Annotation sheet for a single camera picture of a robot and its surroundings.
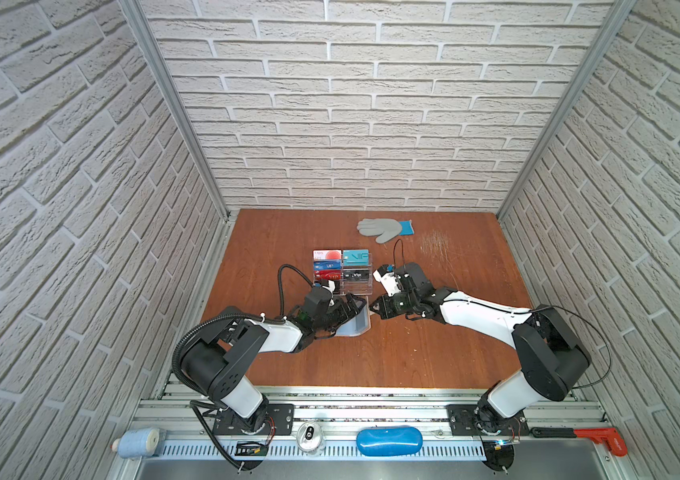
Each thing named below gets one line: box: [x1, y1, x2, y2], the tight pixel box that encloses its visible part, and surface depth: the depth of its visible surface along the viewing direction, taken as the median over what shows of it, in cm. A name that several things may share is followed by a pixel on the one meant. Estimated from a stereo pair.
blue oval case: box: [356, 426, 423, 457], surface depth 71 cm
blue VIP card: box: [313, 259, 343, 271], surface depth 97 cm
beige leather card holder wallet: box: [335, 301, 371, 337], surface depth 89 cm
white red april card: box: [313, 250, 342, 260], surface depth 97 cm
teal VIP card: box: [343, 249, 369, 266], surface depth 97 cm
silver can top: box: [296, 422, 324, 453], surface depth 61 cm
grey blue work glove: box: [357, 218, 415, 244], surface depth 116 cm
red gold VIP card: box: [314, 270, 342, 281], surface depth 97 cm
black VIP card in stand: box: [343, 269, 370, 282], surface depth 97 cm
